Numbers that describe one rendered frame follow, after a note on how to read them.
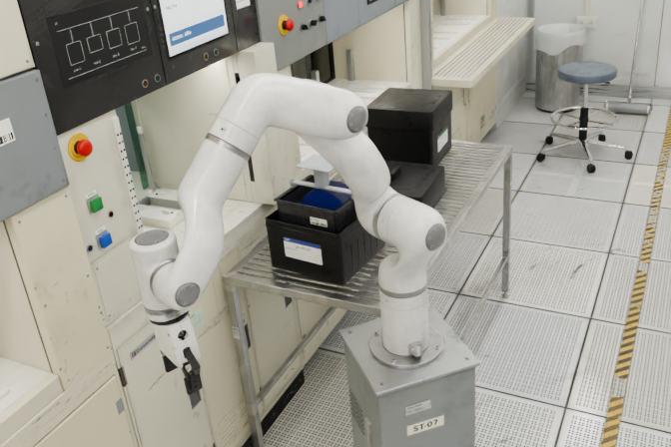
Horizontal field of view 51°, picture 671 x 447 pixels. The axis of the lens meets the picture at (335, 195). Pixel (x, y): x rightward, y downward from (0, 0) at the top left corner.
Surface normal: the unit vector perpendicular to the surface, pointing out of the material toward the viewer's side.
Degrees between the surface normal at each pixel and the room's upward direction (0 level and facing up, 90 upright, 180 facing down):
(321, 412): 0
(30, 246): 90
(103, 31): 90
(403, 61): 90
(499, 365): 0
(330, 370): 0
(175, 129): 90
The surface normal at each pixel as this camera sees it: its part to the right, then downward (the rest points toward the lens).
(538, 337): -0.08, -0.90
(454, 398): 0.32, 0.38
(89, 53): 0.89, 0.12
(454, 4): -0.44, 0.42
